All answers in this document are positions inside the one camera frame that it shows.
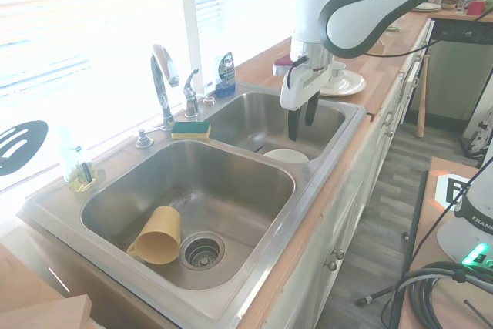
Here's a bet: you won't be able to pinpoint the glass bottle with yellow liquid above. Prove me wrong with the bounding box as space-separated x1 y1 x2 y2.
57 124 98 193

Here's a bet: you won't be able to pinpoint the white teacup with patterned rim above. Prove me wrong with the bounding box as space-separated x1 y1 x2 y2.
329 61 348 81

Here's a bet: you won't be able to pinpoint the white fiducial marker sheet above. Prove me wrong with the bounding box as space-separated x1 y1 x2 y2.
436 173 473 205

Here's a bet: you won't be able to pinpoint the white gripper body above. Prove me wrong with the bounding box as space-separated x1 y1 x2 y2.
280 44 334 111

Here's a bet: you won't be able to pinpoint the black tripod pole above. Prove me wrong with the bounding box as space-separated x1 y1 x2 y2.
407 170 429 265

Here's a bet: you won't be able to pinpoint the red mug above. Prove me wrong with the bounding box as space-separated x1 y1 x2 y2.
466 0 487 17

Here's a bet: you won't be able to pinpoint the white dinner plate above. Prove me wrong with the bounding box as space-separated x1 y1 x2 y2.
319 70 367 97

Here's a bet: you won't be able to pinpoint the chrome soap dispenser pump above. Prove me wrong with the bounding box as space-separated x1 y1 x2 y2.
134 127 155 149

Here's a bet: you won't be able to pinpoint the Dawn dish soap bottle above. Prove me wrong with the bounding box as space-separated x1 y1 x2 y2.
213 50 236 98

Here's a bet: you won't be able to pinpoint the white kitchen base cabinets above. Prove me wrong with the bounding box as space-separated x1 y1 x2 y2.
230 20 436 329

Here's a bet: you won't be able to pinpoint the stainless steel double sink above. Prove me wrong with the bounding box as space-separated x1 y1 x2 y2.
21 81 367 321

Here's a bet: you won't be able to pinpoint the yellow and green sponge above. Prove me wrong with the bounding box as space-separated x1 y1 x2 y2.
171 120 212 141

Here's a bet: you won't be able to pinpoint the steel sink drain strainer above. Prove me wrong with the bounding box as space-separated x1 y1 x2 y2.
179 231 226 270

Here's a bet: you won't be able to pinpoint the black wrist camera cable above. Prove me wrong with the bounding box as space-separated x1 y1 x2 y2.
285 7 493 89

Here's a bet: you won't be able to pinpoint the striped-leaf plant in green pot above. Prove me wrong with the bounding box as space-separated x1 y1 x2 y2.
0 119 50 177

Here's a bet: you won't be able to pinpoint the wide white window blind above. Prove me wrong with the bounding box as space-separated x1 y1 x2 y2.
0 0 186 91

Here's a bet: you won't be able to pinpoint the dishwasher with black panel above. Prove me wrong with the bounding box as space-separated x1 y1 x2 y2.
407 18 493 126

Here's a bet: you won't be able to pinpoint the yellow sponge in sink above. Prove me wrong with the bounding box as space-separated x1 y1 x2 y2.
126 205 183 266

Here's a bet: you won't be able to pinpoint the white bowl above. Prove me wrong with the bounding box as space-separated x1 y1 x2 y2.
263 149 310 165

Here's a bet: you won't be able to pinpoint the grey cable bundle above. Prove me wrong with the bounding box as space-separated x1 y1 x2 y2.
381 261 493 329

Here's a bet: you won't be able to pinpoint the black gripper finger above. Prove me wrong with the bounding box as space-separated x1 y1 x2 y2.
304 92 320 126
287 107 300 143

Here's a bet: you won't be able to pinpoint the red-topped white small container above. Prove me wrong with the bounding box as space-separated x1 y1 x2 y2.
272 57 294 77

